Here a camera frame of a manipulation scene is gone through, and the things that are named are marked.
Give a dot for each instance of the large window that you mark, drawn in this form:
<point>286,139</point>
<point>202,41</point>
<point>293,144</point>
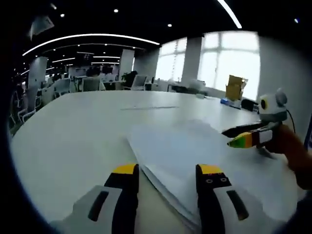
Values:
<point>229,61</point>
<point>170,61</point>

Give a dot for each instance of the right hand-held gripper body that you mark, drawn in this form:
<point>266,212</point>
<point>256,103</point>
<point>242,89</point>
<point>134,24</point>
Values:
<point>271,104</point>

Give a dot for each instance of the white table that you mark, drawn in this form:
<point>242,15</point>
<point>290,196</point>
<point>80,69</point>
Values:
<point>73,146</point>

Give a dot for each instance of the curved ceiling light strip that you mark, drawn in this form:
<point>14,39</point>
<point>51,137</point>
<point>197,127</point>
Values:
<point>85,36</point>

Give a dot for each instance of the stack of printing papers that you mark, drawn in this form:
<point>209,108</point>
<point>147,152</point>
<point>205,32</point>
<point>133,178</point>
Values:
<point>207,158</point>

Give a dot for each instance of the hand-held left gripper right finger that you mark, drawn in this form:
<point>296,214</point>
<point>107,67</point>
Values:
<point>209,192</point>

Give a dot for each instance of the long ceiling light strip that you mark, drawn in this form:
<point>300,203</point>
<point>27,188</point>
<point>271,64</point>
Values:
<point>230,12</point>

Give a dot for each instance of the white mesh office chair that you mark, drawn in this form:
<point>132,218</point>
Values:
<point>62,87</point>
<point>24,107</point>
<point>139,83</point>

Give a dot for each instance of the small blue box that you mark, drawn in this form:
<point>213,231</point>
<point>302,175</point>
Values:
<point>228,102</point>

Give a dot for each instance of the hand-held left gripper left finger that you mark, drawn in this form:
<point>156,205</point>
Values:
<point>124,195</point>

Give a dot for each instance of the green potted plant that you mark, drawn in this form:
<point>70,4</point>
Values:
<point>129,76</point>

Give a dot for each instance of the ceiling air conditioner unit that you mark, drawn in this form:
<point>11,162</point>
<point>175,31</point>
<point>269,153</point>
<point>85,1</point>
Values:
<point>41,24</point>

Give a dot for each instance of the brown cardboard box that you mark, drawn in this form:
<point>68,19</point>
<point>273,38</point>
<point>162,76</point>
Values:
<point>236,87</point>

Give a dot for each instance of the clear plastic bag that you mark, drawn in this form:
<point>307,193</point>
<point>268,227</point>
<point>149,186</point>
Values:
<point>195,84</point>

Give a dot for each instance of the person's right hand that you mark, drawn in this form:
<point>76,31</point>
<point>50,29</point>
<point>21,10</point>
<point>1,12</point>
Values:
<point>280,141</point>

